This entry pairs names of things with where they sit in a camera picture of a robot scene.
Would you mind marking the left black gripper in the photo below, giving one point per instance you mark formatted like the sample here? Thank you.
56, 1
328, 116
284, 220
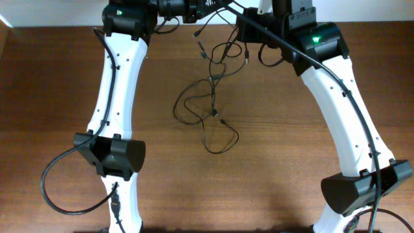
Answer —
196, 8

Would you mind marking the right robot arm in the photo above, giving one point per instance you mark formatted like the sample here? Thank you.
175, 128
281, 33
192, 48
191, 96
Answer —
320, 57

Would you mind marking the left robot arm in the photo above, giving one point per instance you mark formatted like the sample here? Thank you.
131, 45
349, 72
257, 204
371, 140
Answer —
108, 144

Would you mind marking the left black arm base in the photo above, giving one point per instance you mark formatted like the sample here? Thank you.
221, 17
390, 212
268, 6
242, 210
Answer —
104, 230

